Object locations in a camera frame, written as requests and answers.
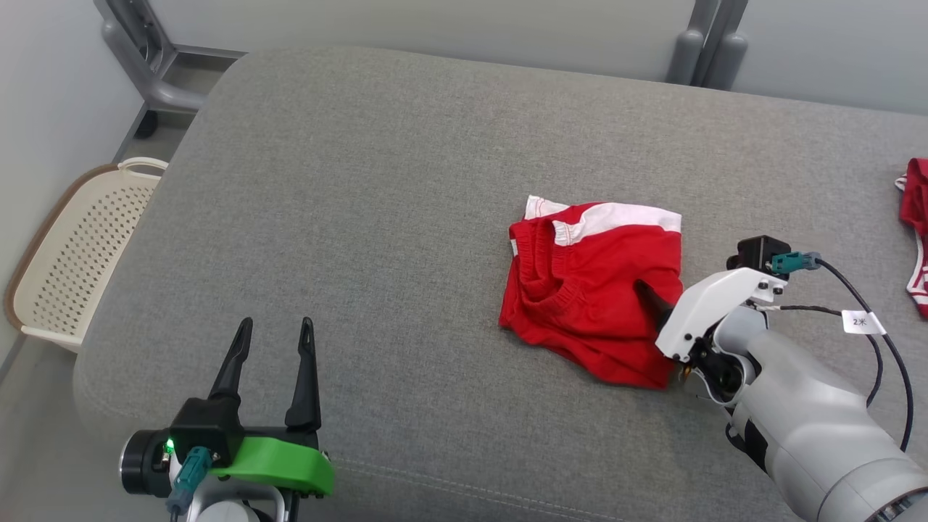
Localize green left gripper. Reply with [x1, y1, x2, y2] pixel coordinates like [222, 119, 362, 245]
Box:
[209, 317, 336, 498]

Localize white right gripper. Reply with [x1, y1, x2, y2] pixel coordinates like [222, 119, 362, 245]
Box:
[636, 268, 789, 364]

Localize red shorts with white stripes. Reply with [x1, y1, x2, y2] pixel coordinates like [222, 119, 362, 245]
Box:
[499, 196, 684, 390]

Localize red jersey with white sleeves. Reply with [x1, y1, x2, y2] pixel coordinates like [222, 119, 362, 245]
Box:
[895, 157, 928, 320]

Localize grey fabric sofa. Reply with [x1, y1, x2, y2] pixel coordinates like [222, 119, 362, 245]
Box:
[72, 47, 928, 522]

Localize cream perforated laundry basket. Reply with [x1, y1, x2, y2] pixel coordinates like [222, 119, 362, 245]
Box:
[4, 157, 169, 354]

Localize left cable with teal plug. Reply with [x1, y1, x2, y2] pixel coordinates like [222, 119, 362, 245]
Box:
[165, 447, 212, 519]

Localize cable with teal plug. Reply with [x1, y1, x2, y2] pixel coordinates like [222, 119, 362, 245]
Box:
[772, 251, 913, 452]
[165, 447, 212, 519]

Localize right cable with teal plug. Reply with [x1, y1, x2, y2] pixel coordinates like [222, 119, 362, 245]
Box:
[772, 251, 913, 452]

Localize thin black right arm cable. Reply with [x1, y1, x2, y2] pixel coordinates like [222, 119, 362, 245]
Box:
[758, 304, 884, 405]

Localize white cable label tag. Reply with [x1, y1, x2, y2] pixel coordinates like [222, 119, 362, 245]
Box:
[842, 310, 887, 336]

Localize grey partition post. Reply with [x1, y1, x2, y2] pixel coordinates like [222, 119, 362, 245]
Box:
[667, 0, 749, 91]

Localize grey metal cart frame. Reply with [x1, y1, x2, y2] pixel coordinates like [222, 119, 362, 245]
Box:
[94, 0, 247, 138]

